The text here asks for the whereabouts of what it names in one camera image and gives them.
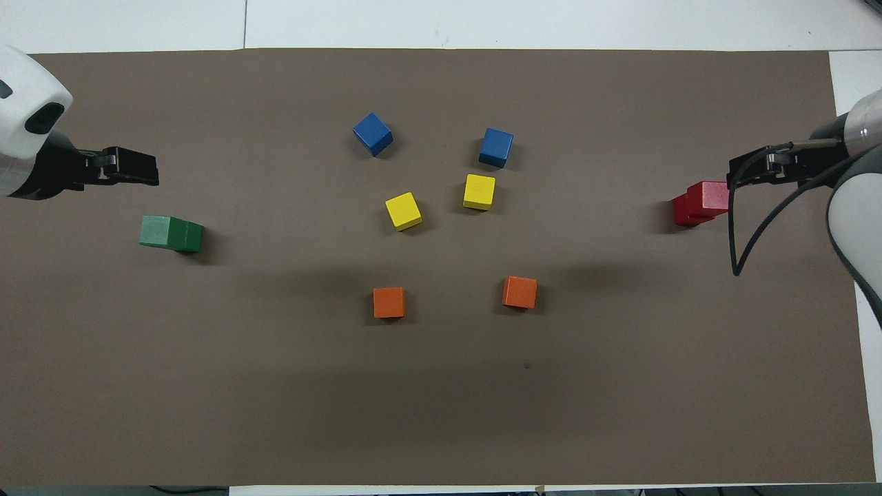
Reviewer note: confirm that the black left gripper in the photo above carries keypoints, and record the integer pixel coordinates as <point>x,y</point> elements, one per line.
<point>55,169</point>

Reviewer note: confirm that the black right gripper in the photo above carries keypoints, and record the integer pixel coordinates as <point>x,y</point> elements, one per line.
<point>823,162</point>

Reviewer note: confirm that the red wooden cube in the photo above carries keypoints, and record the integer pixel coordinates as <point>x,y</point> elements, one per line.
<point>682,212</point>
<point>708,196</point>

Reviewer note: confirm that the green wooden cube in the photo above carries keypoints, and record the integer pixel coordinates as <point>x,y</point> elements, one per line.
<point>155,231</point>
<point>196,238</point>

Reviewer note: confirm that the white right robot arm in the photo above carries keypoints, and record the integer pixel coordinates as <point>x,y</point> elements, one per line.
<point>858,207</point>

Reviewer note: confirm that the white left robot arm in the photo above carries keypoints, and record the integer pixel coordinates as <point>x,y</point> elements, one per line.
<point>27,103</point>

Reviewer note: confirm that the blue wooden cube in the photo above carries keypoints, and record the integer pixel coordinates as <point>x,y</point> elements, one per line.
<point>496,147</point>
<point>373,133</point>

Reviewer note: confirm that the orange wooden cube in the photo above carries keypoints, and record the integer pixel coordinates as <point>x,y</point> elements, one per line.
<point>389,302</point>
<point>519,292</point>

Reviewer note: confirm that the yellow wooden cube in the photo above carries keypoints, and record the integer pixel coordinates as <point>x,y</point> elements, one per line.
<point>403,211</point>
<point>479,191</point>

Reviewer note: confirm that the brown paper table mat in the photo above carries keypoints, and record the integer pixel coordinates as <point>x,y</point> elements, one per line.
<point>441,399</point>

